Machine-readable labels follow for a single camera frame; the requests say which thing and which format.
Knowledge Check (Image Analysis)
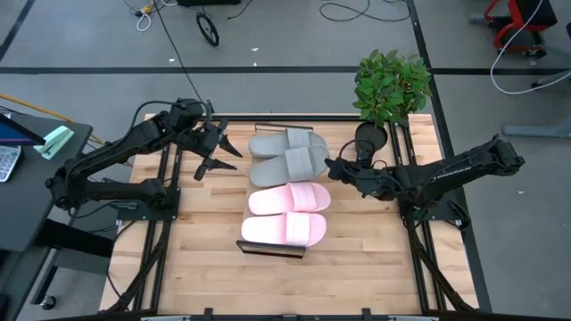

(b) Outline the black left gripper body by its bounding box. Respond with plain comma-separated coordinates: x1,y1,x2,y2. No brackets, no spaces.
175,119,229,182

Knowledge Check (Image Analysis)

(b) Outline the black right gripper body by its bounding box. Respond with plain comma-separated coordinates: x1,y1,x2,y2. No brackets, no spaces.
338,141,402,200

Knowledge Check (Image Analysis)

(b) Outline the grey slide sandal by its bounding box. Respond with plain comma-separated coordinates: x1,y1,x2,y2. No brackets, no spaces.
247,128,329,161
248,144,332,188

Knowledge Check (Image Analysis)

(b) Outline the pink slide sandal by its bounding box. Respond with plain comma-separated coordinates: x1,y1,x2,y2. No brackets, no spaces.
240,210,328,248
247,181,333,217

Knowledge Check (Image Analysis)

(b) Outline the wooden shelf with black frame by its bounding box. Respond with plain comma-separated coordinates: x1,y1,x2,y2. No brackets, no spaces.
235,122,316,259

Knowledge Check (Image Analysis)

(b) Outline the green plant in black pot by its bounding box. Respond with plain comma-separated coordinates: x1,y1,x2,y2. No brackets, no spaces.
352,48,433,153

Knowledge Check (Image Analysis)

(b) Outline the black wheel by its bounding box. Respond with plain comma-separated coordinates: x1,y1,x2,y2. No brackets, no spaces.
195,12,220,48

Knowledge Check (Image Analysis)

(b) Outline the black box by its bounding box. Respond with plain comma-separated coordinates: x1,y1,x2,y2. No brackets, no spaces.
177,0,242,7

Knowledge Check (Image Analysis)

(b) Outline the mint green stapler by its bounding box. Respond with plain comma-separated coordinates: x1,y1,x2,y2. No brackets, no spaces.
33,125,76,161

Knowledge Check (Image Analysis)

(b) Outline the grey desk base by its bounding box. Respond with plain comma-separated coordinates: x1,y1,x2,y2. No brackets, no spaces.
501,66,571,139

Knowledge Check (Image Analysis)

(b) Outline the black desk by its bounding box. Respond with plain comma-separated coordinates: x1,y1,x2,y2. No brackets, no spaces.
0,111,118,321

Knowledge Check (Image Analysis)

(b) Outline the laptop with blue screen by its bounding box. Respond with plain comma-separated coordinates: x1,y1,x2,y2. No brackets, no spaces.
0,113,47,147

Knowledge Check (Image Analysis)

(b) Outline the white calculator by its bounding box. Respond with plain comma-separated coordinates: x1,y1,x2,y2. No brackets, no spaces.
0,144,22,184

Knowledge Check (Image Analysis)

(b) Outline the red and black chair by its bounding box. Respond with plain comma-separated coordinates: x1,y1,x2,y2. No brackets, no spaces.
484,0,559,58

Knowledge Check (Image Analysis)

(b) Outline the black floor cable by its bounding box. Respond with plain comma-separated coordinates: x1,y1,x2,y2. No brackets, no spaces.
151,0,211,112

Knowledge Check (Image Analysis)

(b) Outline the black coiled cable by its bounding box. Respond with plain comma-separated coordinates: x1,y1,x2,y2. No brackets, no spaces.
319,0,411,22

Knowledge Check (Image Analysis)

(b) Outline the yellow cable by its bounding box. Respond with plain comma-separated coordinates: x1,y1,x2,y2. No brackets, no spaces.
0,92,106,146

